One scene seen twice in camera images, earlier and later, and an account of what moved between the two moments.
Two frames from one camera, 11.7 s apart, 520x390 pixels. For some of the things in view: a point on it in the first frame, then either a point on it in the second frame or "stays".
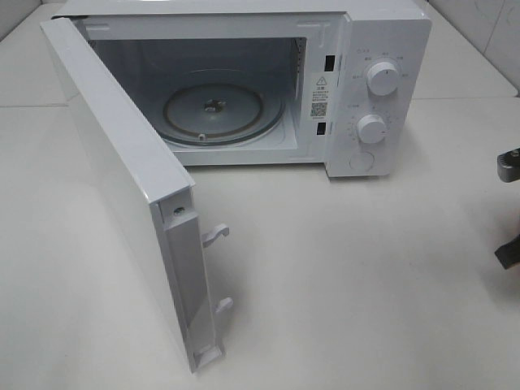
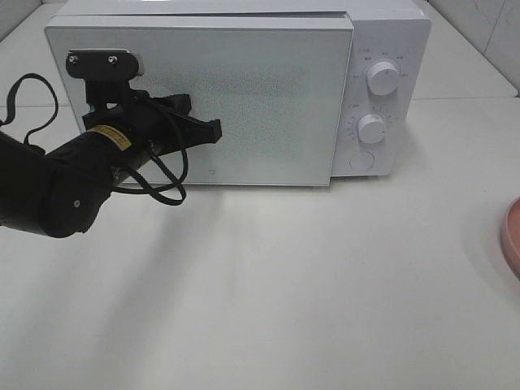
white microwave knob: (382, 78) stays
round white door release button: (361, 162) stays
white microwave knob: (370, 128) stays
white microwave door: (145, 181) → (282, 87)
